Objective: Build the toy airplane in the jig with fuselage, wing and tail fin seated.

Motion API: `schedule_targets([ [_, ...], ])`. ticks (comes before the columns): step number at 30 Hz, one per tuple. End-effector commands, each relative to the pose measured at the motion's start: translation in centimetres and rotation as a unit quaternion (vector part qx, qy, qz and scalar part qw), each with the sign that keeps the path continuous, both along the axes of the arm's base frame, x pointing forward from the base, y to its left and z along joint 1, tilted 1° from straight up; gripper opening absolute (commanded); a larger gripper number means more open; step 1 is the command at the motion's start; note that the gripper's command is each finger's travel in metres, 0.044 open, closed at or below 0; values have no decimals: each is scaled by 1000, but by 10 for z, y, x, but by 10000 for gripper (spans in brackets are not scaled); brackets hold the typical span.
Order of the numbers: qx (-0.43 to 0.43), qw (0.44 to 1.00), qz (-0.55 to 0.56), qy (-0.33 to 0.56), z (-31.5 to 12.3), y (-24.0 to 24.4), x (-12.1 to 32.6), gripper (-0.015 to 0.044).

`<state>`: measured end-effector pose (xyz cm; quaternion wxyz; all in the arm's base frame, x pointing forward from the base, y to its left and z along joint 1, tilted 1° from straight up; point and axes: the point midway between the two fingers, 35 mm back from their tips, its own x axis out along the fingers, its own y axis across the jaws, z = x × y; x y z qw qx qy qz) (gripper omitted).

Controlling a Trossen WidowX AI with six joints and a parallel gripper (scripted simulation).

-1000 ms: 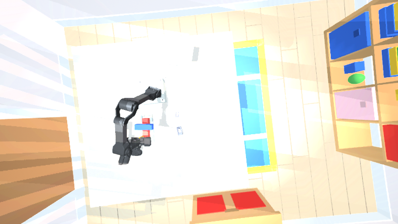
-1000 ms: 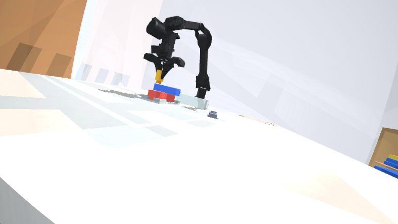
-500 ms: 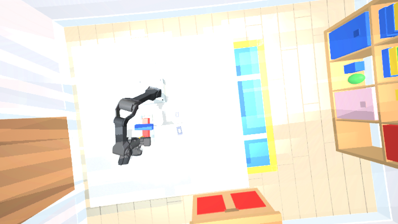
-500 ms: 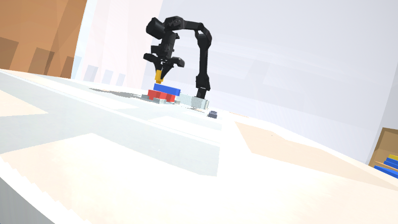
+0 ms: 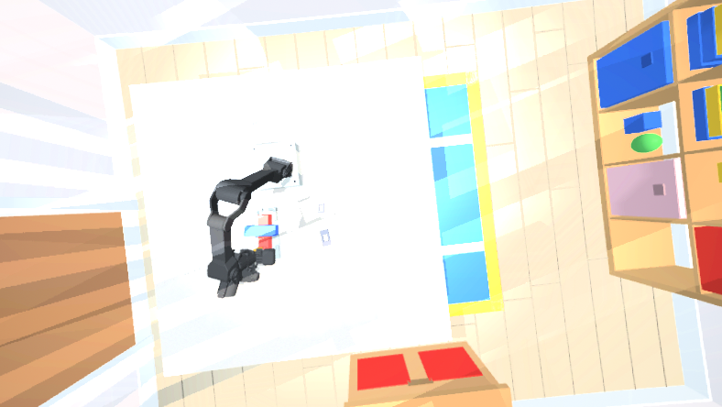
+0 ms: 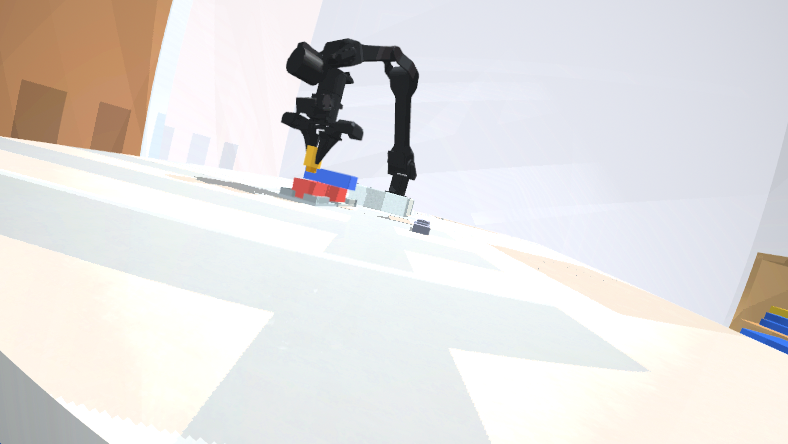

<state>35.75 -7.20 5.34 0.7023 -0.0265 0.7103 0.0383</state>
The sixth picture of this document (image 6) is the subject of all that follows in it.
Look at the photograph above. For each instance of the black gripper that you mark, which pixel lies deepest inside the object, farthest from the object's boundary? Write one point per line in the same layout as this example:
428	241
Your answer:
332	129

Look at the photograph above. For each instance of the yellow rectangular block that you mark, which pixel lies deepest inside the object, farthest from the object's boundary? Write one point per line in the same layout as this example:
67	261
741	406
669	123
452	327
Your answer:
310	158

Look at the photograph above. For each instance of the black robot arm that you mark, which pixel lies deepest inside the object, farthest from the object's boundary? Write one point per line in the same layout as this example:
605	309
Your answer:
315	67

